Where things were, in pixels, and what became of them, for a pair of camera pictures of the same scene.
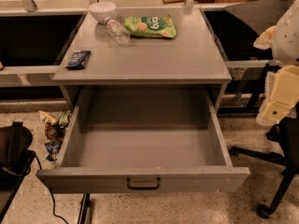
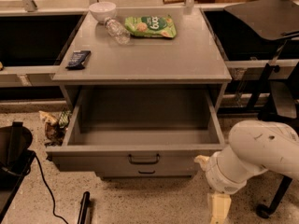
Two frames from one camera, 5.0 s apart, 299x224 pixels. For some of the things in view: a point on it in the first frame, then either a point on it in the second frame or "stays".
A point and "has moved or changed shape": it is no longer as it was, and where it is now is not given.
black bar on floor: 84,204 stays
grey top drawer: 145,139 has moved or changed shape
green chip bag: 151,25 stays
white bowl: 102,11 stays
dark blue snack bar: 78,60 stays
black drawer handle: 152,187 -> 143,163
